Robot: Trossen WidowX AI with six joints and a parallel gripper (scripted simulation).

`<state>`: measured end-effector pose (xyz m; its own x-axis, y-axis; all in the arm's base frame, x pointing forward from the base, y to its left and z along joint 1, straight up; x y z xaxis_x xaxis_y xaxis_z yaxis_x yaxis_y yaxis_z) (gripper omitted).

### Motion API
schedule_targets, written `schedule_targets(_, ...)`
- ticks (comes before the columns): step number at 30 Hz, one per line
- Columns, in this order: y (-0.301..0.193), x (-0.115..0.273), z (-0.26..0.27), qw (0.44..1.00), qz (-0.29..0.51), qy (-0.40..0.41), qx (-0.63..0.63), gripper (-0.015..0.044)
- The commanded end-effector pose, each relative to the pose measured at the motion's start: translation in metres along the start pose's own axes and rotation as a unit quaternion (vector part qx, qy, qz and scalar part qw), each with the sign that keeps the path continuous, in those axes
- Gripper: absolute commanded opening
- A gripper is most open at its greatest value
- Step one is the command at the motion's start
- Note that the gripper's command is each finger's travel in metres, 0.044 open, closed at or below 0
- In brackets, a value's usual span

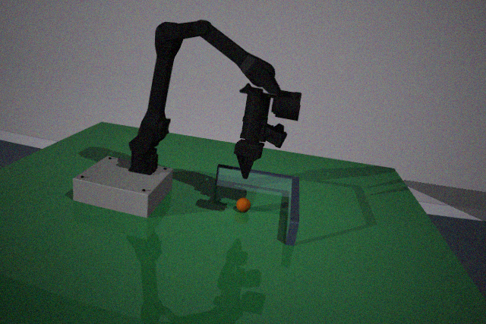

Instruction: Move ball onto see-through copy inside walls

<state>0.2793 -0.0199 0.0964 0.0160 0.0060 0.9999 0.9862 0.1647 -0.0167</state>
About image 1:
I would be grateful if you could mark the dark brown ball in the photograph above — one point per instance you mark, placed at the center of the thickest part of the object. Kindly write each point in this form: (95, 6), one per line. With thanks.
(245, 205)

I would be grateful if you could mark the see-through yellow ball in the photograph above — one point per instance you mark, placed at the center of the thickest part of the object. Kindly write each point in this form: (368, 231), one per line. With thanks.
(239, 202)

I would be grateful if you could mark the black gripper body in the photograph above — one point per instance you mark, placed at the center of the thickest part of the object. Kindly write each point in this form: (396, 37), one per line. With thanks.
(251, 146)

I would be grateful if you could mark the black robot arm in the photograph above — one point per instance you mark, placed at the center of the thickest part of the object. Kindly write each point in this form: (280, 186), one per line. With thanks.
(168, 39)

